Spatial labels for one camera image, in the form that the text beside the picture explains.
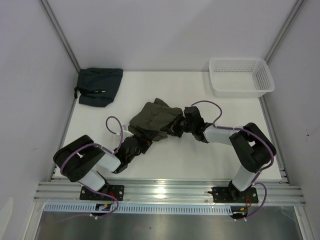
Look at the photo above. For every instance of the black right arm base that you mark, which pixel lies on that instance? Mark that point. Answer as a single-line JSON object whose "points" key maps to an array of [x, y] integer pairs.
{"points": [[230, 194]]}

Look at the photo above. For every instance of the right aluminium frame post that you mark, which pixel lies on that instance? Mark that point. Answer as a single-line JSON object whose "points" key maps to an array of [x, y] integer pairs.
{"points": [[284, 30]]}

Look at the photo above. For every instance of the white slotted cable duct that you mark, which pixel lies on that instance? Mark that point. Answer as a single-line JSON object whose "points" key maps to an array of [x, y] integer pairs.
{"points": [[129, 208]]}

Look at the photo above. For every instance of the left aluminium frame post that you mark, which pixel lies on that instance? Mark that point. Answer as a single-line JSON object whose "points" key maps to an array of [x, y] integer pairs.
{"points": [[45, 4]]}

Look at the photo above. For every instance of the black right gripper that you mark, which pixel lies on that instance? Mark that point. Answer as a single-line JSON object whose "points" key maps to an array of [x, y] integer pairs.
{"points": [[172, 128]]}

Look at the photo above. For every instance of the dark navy folded shorts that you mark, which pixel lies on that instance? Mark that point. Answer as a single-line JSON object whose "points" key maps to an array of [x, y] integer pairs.
{"points": [[97, 87]]}

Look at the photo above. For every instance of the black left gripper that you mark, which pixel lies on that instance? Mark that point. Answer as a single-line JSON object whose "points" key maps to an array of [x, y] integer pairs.
{"points": [[145, 148]]}

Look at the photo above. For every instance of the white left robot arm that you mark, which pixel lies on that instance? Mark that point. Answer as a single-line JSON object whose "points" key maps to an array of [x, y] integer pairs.
{"points": [[77, 161]]}

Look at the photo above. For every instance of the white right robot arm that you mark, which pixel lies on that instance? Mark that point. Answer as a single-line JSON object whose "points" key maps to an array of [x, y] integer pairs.
{"points": [[253, 149]]}

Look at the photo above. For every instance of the aluminium frame post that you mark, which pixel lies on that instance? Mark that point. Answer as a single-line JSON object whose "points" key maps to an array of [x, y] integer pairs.
{"points": [[45, 4], [284, 30]]}

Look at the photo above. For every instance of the olive green shorts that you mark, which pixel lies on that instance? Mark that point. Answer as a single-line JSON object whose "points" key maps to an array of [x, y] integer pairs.
{"points": [[154, 121]]}

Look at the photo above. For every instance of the white plastic basket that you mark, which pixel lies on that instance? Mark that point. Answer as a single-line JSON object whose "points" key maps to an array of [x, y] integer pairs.
{"points": [[240, 77]]}

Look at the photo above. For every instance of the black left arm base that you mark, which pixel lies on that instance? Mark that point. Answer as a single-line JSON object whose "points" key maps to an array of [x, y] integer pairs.
{"points": [[116, 191]]}

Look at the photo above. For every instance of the aluminium mounting rail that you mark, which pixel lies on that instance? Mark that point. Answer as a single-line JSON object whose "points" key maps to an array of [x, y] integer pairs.
{"points": [[170, 192]]}

